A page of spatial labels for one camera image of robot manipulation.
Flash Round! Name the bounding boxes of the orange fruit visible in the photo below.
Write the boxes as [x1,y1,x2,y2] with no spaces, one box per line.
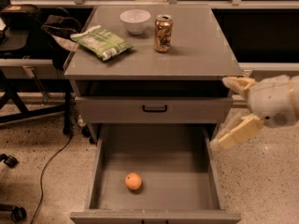
[125,173,142,190]

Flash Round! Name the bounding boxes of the green chip bag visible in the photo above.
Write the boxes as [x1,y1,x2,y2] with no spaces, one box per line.
[70,25,133,62]

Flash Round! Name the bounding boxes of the black chair caster upper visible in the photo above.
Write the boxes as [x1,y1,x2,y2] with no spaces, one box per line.
[0,154,18,168]

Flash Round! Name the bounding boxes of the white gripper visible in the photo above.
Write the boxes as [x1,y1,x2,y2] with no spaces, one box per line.
[210,75,294,150]

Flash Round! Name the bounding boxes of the dark jacket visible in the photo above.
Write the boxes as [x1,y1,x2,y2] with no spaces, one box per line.
[42,15,82,70]

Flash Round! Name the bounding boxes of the grey drawer cabinet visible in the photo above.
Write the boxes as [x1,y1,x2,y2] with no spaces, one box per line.
[64,4,245,145]

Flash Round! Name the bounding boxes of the black chair caster lower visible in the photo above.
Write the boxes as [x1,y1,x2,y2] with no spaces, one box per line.
[0,204,27,223]

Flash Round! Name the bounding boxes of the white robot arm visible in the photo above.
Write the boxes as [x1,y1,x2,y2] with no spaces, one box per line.
[210,75,299,150]

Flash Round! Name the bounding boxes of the black chair caster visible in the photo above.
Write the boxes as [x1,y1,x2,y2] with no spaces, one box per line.
[0,154,18,168]
[0,204,27,223]

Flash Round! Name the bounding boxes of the black floor cable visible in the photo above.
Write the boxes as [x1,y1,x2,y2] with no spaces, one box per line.
[30,133,74,224]

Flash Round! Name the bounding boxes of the gold soda can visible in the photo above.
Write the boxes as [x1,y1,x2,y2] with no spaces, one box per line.
[154,14,173,52]

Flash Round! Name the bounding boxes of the closed grey top drawer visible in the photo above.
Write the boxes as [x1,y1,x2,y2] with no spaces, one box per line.
[76,96,233,124]

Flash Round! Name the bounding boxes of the white ceramic bowl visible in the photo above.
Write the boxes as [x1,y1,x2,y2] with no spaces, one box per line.
[120,9,150,35]

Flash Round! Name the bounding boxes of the black drawer handle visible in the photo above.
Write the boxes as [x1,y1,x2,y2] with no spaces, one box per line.
[142,105,168,113]

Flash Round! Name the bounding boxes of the open grey middle drawer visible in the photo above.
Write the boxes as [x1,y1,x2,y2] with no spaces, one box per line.
[70,124,241,224]

